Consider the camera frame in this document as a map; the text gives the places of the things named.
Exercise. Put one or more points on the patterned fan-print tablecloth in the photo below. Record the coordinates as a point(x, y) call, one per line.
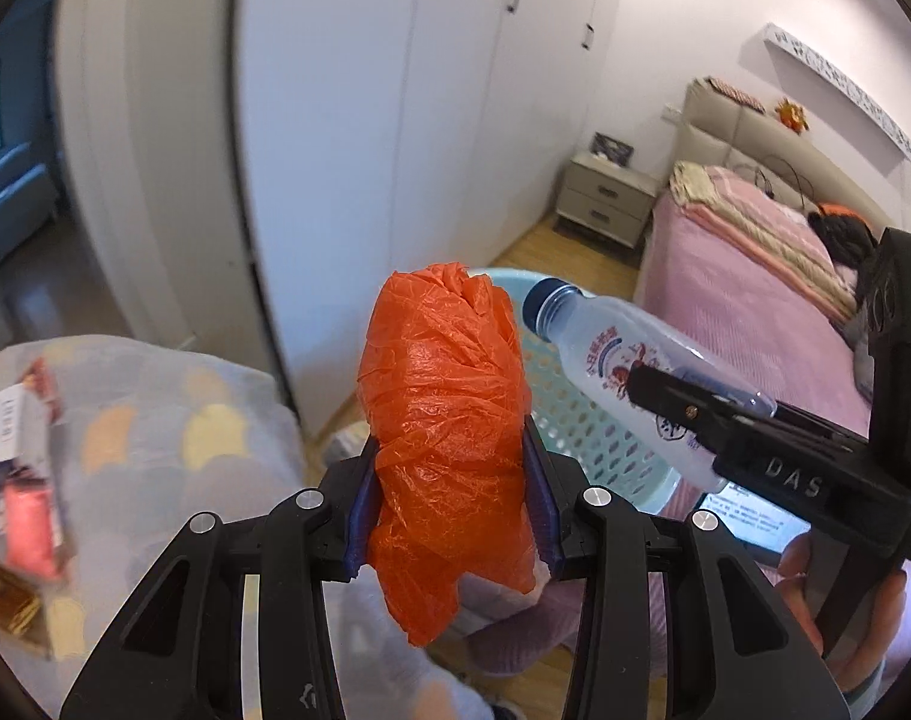
point(146, 438)

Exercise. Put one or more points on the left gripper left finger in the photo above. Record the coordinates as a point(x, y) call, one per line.
point(174, 649)

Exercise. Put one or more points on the white wardrobe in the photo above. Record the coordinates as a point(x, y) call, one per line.
point(385, 135)

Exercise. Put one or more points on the clear plastic water bottle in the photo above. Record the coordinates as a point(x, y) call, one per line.
point(601, 340)

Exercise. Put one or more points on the black orange clothes pile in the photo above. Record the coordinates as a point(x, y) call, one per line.
point(847, 239)

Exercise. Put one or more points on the beige bedside table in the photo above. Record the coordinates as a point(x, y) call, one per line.
point(606, 198)

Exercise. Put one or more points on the far room sofa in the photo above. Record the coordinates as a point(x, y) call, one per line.
point(28, 197)

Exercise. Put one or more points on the white milk carton right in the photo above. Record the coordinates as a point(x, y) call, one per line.
point(28, 410)

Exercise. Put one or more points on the pink packet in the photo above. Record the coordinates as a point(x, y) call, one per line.
point(32, 532)

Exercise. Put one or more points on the beige padded headboard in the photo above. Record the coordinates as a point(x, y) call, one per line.
point(713, 130)

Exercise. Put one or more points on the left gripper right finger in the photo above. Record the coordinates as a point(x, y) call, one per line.
point(733, 649)

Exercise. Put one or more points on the orange toy on headboard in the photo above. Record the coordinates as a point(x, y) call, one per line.
point(792, 115)

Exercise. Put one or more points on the light blue laundry basket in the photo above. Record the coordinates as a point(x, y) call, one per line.
point(571, 424)

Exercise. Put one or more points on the orange plastic bag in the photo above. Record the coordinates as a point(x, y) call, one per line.
point(442, 383)

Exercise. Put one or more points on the picture frame on nightstand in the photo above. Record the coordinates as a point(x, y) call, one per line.
point(611, 149)

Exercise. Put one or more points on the smartphone with lit screen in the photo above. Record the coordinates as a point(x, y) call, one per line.
point(763, 528)

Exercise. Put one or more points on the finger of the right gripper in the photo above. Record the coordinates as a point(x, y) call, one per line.
point(719, 422)

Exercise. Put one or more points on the person's right hand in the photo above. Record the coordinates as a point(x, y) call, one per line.
point(883, 625)

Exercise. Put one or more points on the pink bed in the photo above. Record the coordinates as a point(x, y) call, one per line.
point(732, 306)

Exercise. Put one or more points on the gold foil box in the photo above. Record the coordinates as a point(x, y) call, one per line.
point(20, 603)

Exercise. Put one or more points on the white wall shelf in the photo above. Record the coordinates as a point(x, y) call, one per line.
point(856, 95)

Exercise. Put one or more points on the folded blankets on bed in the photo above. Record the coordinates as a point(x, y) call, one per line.
point(773, 235)

